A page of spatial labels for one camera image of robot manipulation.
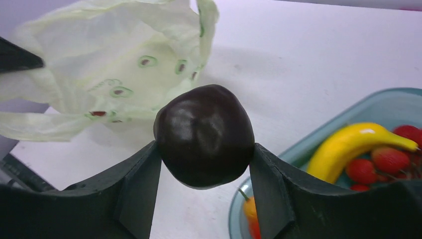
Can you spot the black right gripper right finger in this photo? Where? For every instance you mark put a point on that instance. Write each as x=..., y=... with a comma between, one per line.
x=292, y=204

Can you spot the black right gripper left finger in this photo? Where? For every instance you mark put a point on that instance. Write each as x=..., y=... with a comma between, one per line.
x=117, y=203

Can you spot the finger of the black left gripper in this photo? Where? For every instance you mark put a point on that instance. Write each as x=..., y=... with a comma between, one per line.
x=14, y=58

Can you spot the red fake bell pepper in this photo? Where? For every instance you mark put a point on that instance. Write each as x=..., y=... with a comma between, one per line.
x=249, y=210

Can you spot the yellow fake banana bunch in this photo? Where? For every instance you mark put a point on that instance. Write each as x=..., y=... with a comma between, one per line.
x=333, y=155

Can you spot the light green plastic bag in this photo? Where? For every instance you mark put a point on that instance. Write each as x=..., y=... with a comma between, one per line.
x=107, y=61

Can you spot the dark purple fake mangosteen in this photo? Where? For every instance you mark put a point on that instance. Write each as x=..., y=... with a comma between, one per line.
x=205, y=137

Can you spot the red fake strawberry bunch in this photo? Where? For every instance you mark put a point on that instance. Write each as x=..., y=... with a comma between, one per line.
x=381, y=156

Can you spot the teal plastic tray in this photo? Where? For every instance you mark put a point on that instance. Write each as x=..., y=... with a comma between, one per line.
x=389, y=108

